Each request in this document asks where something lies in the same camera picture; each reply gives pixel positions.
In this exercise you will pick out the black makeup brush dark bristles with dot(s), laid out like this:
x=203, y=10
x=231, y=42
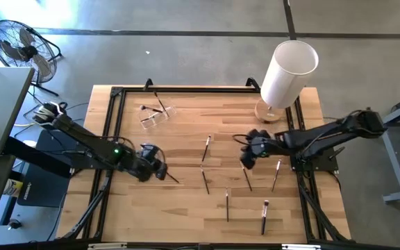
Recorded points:
x=206, y=148

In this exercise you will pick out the makeup brush white head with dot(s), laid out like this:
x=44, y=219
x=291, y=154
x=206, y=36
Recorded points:
x=276, y=175

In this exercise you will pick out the silver aluminium bracket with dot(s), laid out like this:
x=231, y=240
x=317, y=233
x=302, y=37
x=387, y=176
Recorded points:
x=106, y=246
x=300, y=247

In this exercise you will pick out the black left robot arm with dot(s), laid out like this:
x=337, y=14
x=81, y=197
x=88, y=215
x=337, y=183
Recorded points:
x=82, y=137

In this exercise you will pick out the black knob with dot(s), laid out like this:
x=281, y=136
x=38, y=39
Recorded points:
x=14, y=224

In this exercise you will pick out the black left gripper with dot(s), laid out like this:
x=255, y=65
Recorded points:
x=144, y=166

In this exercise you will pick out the large fluffy powder brush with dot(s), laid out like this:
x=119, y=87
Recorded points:
x=264, y=218

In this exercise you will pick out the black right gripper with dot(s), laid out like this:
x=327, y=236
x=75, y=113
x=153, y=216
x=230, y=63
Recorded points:
x=255, y=147

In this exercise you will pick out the black aluminium table frame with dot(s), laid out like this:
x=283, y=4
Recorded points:
x=203, y=89

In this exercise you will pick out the black computer case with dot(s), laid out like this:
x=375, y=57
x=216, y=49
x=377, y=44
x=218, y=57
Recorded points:
x=43, y=189

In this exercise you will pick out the clear acrylic brush organizer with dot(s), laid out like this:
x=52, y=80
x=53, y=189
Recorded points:
x=158, y=122

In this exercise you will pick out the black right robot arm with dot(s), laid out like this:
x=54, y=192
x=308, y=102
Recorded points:
x=325, y=135

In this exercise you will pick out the black floor fan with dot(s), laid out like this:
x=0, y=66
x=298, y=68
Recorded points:
x=24, y=52

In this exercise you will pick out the white shade lamp wooden base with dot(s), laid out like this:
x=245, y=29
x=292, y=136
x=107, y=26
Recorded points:
x=290, y=76

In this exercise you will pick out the black makeup brush round head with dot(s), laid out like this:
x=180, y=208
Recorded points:
x=151, y=109

